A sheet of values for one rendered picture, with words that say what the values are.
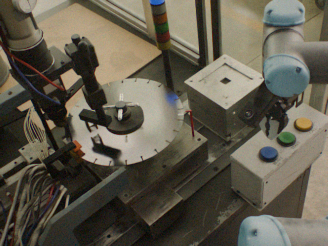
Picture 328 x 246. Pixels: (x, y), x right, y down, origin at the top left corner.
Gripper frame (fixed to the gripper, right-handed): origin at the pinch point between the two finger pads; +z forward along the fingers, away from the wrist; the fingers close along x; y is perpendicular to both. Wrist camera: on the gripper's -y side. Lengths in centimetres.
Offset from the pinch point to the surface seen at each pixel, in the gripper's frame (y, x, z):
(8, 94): -40, 56, -7
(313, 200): 52, 12, 97
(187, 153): -11.0, 18.8, 12.1
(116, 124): -23.0, 32.5, 1.0
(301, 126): 13.2, -0.5, 6.4
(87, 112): -28.4, 35.6, -5.6
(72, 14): 13, 122, 22
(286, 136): 7.6, 0.1, 6.4
